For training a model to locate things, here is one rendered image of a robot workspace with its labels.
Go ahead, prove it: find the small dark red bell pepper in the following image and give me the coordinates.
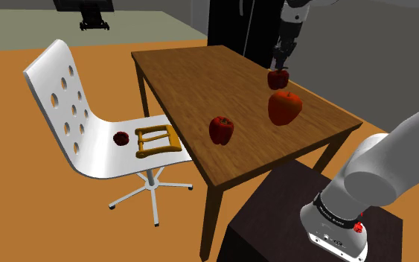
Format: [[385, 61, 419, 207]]
[[266, 66, 290, 92]]

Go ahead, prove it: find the black cabinet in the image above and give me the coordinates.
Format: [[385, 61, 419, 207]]
[[207, 0, 287, 70]]

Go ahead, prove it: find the large red-orange apple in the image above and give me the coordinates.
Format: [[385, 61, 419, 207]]
[[267, 91, 303, 127]]

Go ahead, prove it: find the brown wooden table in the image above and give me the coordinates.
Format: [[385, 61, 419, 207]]
[[130, 45, 364, 262]]

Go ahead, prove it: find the dark robot stand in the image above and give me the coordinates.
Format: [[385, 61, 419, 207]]
[[216, 159, 404, 262]]

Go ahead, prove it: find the small dark red round object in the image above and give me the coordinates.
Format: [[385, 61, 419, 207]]
[[112, 131, 130, 147]]

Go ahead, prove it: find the white chair with holes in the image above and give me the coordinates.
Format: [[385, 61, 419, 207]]
[[22, 38, 194, 228]]

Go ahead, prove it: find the yellow-brown rectangular frame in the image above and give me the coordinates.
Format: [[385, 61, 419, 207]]
[[134, 124, 183, 159]]

